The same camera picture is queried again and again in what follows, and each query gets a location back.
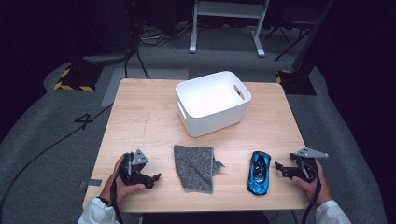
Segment long black floor cable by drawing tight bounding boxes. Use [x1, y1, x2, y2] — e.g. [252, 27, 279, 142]
[0, 104, 113, 216]

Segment white metal stand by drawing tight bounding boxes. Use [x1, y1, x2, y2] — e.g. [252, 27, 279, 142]
[189, 0, 270, 58]

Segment right hand-held gripper black cable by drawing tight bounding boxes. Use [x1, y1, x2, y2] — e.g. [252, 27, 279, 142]
[301, 174, 322, 224]

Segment white plastic storage bin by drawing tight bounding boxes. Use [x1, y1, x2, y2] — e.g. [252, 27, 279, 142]
[175, 70, 252, 138]

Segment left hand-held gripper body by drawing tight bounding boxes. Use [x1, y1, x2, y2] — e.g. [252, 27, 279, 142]
[120, 148, 150, 187]

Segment black base with hazard tape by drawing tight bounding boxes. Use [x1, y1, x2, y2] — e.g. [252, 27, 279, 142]
[275, 69, 317, 96]
[53, 63, 104, 92]

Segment person's left hand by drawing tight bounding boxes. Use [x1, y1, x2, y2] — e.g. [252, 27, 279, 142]
[101, 154, 146, 204]

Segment dark slanted stand pole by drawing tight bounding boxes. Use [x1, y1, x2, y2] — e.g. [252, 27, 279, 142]
[290, 0, 335, 73]

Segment left hand-held gripper black cable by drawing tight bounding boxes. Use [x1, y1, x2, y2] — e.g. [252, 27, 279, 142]
[109, 178, 124, 224]

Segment grey floor tape strip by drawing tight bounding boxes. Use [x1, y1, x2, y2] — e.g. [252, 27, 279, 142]
[78, 179, 103, 189]

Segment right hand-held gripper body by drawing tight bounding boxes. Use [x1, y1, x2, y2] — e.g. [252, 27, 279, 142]
[289, 147, 330, 184]

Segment bundle of floor cables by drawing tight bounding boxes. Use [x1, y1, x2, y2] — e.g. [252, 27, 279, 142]
[124, 24, 194, 80]

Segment black bead bracelet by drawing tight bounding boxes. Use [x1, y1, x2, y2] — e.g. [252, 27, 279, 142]
[96, 195, 113, 208]

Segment person's right hand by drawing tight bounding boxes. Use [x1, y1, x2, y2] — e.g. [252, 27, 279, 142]
[292, 158, 332, 206]

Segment grey speckled cloth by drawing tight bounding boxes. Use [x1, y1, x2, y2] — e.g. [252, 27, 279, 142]
[173, 144, 225, 194]

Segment hand-held gripper black cable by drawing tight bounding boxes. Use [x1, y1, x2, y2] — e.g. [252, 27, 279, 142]
[301, 174, 322, 224]
[109, 178, 124, 224]

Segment blue toy car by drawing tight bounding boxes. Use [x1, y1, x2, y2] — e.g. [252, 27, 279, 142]
[247, 150, 272, 197]

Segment black folding stand legs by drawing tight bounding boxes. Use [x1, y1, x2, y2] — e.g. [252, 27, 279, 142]
[265, 18, 316, 62]

